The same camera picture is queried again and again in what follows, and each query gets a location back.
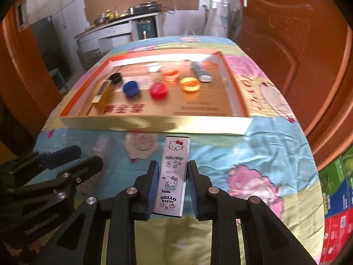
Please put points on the red carton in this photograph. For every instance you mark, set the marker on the red carton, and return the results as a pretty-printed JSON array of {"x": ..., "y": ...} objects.
[{"x": 338, "y": 229}]

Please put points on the orange white cardboard tray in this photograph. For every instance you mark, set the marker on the orange white cardboard tray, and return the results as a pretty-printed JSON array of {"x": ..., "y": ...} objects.
[{"x": 216, "y": 108}]

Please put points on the teal crane lighter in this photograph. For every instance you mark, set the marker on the teal crane lighter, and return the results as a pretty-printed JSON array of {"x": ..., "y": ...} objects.
[{"x": 201, "y": 74}]

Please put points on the white kitchen counter cabinet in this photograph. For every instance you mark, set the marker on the white kitchen counter cabinet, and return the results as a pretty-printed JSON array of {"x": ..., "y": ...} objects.
[{"x": 98, "y": 41}]

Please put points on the red bottle cap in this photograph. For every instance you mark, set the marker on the red bottle cap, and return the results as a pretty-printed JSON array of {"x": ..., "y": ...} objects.
[{"x": 158, "y": 91}]

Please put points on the green metal stool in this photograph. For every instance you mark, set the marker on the green metal stool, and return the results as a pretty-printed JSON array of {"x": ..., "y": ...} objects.
[{"x": 56, "y": 73}]

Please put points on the black refrigerator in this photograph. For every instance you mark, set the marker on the black refrigerator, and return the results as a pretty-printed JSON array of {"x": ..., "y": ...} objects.
[{"x": 49, "y": 46}]

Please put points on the metal wok pan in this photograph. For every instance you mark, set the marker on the metal wok pan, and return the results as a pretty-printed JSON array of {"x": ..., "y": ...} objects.
[{"x": 101, "y": 21}]

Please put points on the black gas stove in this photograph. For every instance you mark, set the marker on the black gas stove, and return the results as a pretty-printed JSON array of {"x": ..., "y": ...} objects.
[{"x": 147, "y": 8}]

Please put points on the Hello Kitty white lighter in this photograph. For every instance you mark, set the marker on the Hello Kitty white lighter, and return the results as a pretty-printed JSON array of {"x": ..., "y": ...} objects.
[{"x": 172, "y": 177}]

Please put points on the brown wooden door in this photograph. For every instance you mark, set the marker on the brown wooden door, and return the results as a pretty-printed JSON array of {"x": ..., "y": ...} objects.
[{"x": 305, "y": 48}]

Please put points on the gold brown lighter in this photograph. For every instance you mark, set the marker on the gold brown lighter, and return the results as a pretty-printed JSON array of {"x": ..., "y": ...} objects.
[{"x": 103, "y": 95}]

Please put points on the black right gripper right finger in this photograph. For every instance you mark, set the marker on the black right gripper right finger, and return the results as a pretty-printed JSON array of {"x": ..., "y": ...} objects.
[{"x": 242, "y": 228}]

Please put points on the blue bottle cap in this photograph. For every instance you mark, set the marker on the blue bottle cap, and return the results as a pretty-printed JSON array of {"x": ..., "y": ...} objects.
[{"x": 131, "y": 89}]

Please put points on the green beer carton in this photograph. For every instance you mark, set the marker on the green beer carton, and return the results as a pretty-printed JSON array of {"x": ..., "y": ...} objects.
[{"x": 336, "y": 184}]

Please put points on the light orange bottle cap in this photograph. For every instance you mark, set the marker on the light orange bottle cap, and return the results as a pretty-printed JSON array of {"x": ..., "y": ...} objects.
[{"x": 190, "y": 84}]

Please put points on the white QR bottle cap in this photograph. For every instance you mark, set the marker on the white QR bottle cap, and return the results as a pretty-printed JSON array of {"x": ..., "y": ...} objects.
[{"x": 154, "y": 67}]

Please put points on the white plastic bag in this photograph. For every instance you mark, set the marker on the white plastic bag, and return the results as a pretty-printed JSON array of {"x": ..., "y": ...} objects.
[{"x": 211, "y": 19}]

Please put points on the teal air fryer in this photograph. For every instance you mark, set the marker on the teal air fryer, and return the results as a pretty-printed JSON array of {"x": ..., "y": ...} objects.
[{"x": 146, "y": 29}]

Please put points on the dark orange bottle cap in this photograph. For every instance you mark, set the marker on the dark orange bottle cap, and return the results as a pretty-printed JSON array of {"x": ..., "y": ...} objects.
[{"x": 170, "y": 75}]

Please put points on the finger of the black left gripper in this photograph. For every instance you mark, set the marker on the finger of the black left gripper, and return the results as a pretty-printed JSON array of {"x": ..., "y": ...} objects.
[
  {"x": 25, "y": 168},
  {"x": 71, "y": 171}
]

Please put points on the black bottle cap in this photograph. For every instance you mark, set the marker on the black bottle cap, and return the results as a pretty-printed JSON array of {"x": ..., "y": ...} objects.
[{"x": 116, "y": 78}]

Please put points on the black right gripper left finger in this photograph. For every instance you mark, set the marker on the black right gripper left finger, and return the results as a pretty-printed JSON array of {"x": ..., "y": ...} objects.
[{"x": 108, "y": 225}]

